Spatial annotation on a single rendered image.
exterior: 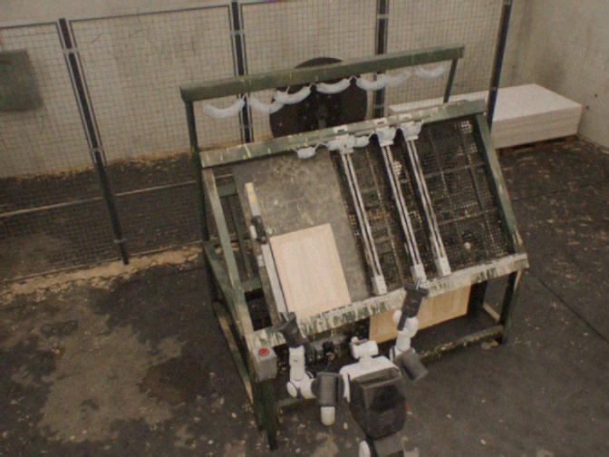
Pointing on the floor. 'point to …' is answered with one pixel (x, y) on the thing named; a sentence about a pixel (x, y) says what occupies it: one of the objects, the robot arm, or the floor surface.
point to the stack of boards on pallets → (523, 118)
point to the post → (270, 413)
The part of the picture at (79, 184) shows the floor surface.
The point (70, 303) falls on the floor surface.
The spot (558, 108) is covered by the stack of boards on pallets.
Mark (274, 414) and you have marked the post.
